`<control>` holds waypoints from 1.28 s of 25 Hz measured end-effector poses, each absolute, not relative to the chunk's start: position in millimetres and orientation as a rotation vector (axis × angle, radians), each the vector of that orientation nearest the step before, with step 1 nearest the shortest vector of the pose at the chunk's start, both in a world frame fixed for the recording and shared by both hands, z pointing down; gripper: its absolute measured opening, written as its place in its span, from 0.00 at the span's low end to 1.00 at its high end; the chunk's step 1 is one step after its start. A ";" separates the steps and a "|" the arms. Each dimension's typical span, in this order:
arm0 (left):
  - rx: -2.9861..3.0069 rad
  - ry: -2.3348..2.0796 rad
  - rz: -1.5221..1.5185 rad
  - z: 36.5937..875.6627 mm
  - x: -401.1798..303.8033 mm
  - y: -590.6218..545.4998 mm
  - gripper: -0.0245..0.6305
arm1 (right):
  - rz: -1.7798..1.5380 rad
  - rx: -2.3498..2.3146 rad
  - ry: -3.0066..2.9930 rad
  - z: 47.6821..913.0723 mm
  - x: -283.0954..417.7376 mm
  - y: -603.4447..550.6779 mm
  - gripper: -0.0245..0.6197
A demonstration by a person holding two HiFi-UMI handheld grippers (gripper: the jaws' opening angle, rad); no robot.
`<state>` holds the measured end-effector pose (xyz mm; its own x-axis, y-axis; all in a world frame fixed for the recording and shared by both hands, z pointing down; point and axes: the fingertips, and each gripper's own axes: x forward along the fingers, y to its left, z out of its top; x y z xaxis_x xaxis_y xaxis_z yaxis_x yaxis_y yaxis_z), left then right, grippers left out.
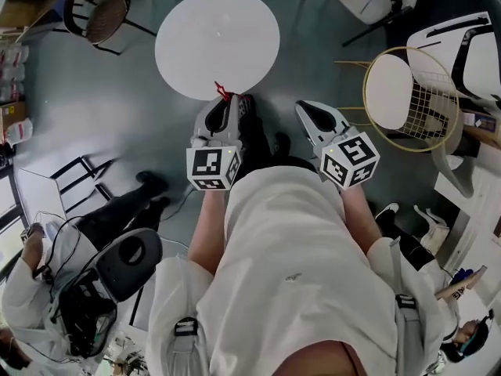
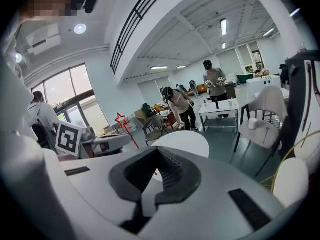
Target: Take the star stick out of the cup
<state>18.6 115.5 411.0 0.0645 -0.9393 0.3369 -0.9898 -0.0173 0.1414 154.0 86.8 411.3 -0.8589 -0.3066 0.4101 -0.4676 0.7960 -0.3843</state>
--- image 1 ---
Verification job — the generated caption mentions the round silver mirror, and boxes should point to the round silver mirror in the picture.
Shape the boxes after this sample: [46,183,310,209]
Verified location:
[435,349,452,372]

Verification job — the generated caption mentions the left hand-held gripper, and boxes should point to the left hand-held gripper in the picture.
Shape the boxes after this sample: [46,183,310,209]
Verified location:
[186,94,243,191]

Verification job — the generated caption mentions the person's left forearm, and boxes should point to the person's left forearm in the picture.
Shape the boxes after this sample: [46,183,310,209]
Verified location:
[187,188,229,277]

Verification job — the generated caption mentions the red star wand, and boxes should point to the red star wand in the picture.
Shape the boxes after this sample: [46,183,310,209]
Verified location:
[214,80,236,102]

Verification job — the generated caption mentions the flat labelled cardboard box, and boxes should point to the flat labelled cardboard box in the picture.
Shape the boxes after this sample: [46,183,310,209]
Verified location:
[461,110,501,149]

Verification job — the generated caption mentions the person's white shirt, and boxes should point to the person's white shirt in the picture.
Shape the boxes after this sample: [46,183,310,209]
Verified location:
[145,166,447,376]

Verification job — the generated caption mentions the white tote bag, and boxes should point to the white tote bag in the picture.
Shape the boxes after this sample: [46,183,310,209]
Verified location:
[413,204,451,243]

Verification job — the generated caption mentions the brown wicker chair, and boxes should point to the brown wicker chair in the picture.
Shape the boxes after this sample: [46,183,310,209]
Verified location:
[62,0,157,57]

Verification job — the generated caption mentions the person's grey strap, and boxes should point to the person's grey strap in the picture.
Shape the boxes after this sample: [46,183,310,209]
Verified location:
[393,237,423,376]
[171,317,200,376]

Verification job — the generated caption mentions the person's left black shoe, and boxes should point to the person's left black shoe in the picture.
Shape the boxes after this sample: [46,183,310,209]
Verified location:
[234,94,258,131]

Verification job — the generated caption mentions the brown wooden desk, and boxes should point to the brown wooden desk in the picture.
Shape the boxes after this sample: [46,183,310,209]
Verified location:
[0,0,75,41]

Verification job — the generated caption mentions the group of clear water jugs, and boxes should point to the group of clear water jugs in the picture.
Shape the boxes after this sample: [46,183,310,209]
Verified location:
[0,45,31,101]

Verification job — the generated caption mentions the white drawer cabinet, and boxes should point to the white drawer cabinet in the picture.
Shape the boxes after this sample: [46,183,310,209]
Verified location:
[434,146,501,250]

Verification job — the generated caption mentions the person's left grey strap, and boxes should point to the person's left grey strap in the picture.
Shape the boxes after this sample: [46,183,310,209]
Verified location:
[171,317,200,376]

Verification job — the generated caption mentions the wooden board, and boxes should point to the wooden board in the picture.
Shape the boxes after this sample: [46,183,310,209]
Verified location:
[434,265,488,301]

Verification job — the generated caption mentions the person's right forearm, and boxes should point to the person's right forearm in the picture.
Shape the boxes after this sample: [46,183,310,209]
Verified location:
[340,184,383,251]

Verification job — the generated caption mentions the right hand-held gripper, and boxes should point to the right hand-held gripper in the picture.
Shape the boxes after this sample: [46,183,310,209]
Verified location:
[295,99,380,190]

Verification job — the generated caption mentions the light grey plastic chair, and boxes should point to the light grey plastic chair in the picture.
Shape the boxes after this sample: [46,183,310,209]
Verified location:
[430,131,477,199]

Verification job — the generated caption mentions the white jug with red label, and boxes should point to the white jug with red label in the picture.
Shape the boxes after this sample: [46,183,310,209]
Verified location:
[5,117,34,145]

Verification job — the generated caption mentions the white desk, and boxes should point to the white desk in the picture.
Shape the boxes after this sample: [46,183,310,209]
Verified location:
[13,168,67,226]

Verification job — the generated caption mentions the person's black trousers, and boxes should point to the person's black trousers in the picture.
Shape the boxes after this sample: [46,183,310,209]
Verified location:
[234,115,318,183]

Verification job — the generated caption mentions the gold wire chair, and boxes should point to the gold wire chair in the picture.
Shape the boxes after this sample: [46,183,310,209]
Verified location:
[334,46,461,153]

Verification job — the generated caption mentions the white and black machine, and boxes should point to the white and black machine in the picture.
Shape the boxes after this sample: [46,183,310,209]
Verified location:
[405,11,501,113]

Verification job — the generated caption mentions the person's right grey strap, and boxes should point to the person's right grey strap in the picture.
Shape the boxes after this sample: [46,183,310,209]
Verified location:
[393,237,423,376]

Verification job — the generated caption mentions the white round table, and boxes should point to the white round table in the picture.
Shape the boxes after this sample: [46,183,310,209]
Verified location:
[154,0,281,102]

